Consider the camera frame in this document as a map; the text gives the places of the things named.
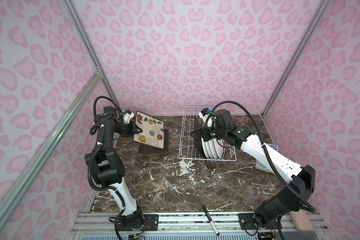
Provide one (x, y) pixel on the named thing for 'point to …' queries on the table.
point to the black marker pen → (211, 220)
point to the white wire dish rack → (187, 149)
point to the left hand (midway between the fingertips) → (140, 128)
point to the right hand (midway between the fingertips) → (198, 130)
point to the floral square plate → (152, 132)
